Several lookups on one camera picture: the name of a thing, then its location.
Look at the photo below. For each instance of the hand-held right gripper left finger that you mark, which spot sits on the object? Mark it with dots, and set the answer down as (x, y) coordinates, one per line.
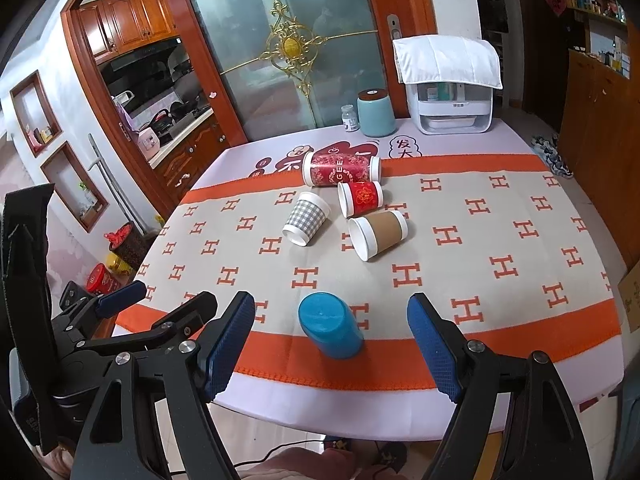
(226, 347)

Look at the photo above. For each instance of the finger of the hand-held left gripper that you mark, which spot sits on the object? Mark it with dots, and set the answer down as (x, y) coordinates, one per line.
(122, 296)
(192, 312)

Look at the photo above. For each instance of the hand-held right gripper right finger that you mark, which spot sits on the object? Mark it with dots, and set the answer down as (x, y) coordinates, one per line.
(434, 347)

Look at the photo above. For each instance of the blue cup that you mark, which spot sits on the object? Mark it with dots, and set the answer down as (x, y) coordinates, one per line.
(331, 327)

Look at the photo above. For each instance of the brown sleeved paper cup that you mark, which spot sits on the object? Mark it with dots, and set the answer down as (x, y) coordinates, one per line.
(380, 232)

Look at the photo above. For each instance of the grey checkered paper cup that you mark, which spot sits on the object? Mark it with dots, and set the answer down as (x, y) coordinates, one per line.
(307, 217)

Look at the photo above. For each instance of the small red paper cup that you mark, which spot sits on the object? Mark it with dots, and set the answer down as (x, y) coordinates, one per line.
(361, 198)

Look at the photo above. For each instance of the tall red patterned cup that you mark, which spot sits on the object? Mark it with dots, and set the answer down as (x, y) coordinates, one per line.
(342, 168)

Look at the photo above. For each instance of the red round tin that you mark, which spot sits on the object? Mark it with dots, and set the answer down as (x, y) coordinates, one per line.
(102, 279)

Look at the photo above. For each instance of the dark basket with red ribbon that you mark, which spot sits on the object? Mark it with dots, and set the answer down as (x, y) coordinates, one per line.
(127, 245)

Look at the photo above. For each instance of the dark patterned slippers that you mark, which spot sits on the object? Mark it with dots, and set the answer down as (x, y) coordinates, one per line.
(387, 452)

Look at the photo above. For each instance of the orange patterned blanket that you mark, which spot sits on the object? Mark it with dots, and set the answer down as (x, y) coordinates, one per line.
(500, 240)

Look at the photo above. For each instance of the person's pink clothed leg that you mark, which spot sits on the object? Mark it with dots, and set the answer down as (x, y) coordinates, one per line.
(300, 466)

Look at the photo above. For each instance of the wooden lower kitchen cabinets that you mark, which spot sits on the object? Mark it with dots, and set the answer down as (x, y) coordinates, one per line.
(192, 157)

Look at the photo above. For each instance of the wooden kitchen cabinets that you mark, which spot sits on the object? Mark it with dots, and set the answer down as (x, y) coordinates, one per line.
(192, 157)
(125, 20)

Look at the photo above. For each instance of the pink rice cooker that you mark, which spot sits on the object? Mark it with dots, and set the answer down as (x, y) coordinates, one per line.
(149, 142)

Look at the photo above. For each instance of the cardboard box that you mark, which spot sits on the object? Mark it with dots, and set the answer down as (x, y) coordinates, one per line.
(631, 300)

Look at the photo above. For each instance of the pair of patterned shoes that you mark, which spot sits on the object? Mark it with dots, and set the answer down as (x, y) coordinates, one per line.
(552, 155)

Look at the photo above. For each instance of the black range hood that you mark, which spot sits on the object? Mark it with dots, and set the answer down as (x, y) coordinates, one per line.
(142, 62)

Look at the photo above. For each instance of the white countertop appliance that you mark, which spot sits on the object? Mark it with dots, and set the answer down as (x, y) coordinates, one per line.
(452, 110)

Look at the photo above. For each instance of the light blue canister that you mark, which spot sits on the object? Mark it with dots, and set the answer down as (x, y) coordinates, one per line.
(376, 115)

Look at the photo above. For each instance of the small white bottle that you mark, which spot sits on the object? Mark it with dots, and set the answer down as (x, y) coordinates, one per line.
(350, 120)

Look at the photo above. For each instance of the frosted glass sliding door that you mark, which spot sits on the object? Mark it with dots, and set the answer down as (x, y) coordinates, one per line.
(280, 60)

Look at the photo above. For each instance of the wooden shelf cabinet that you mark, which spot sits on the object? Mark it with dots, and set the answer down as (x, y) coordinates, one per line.
(595, 125)

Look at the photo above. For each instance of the wooden upper kitchen cabinets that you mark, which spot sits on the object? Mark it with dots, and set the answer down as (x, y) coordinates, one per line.
(125, 20)

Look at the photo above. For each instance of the white quilted cover cloth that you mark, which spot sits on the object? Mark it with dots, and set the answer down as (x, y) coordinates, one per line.
(445, 60)

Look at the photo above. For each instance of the wooden framed wall niche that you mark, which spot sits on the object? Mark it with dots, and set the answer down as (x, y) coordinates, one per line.
(75, 187)
(36, 115)

